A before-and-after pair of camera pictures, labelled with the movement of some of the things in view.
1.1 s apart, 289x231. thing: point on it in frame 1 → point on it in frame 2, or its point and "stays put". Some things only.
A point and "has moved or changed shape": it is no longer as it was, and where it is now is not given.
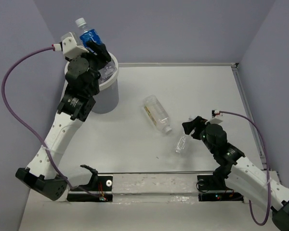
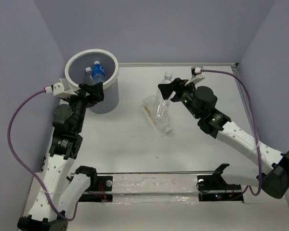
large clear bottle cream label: (156, 113) stays put
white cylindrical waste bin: (107, 100) stays put
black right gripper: (197, 123) → (167, 90)
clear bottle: (182, 141) → (161, 108)
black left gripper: (103, 56) → (97, 93)
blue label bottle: (84, 34) has moved or changed shape
